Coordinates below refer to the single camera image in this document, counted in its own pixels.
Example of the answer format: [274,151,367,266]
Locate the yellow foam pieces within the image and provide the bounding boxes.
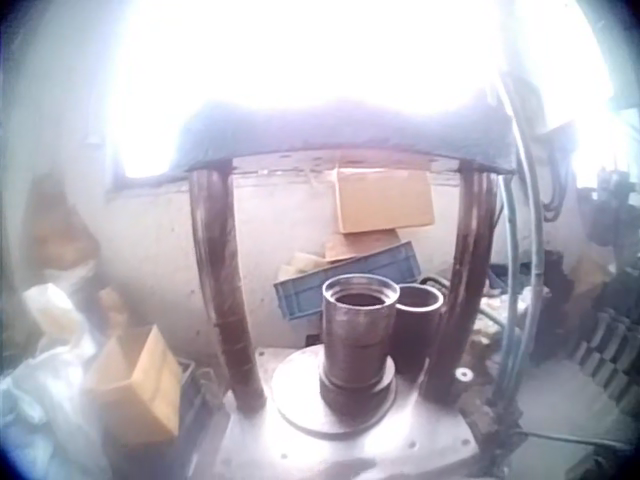
[277,251,329,281]

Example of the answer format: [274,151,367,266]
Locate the flat cardboard box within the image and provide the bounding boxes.
[324,228,403,262]

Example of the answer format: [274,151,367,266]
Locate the blue plastic crate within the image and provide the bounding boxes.
[272,240,422,322]

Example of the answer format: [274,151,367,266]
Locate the large cardboard box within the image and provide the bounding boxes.
[333,167,436,235]

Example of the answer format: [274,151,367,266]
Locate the steel threaded cylinder sleeve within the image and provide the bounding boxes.
[319,273,401,404]

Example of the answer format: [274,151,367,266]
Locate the brown press column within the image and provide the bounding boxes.
[422,169,500,404]
[187,167,267,412]

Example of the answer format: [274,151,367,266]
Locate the blue press top plate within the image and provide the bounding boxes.
[167,97,519,176]

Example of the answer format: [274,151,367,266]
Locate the dark metal cylinder sleeve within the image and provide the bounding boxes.
[392,283,445,376]

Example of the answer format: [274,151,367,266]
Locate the press machine base table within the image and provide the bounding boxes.
[209,344,489,480]

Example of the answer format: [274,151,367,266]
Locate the open yellow cardboard box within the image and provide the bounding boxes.
[84,323,182,449]

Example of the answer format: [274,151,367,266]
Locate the row of dark metal parts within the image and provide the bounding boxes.
[567,269,640,416]

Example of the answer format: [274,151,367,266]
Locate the white plastic bag heap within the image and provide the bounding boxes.
[0,282,114,480]

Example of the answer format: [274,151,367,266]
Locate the round steel base plate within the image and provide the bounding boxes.
[269,344,397,442]

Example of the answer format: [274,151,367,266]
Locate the grey hydraulic hoses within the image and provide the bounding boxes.
[487,74,546,416]

